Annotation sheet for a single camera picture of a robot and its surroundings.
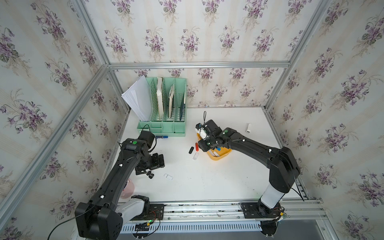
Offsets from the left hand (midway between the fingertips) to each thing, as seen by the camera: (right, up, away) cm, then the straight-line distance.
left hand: (158, 168), depth 75 cm
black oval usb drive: (+17, +5, +21) cm, 27 cm away
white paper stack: (-18, +40, +22) cm, 49 cm away
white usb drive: (+3, -8, +11) cm, 14 cm away
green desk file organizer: (0, +32, +32) cm, 45 cm away
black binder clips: (-7, -8, +9) cm, 14 cm away
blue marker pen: (-4, +13, +26) cm, 30 cm away
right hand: (+24, +11, +11) cm, 28 cm away
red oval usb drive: (+20, +7, +22) cm, 30 cm away
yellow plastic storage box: (+36, +5, +14) cm, 39 cm away
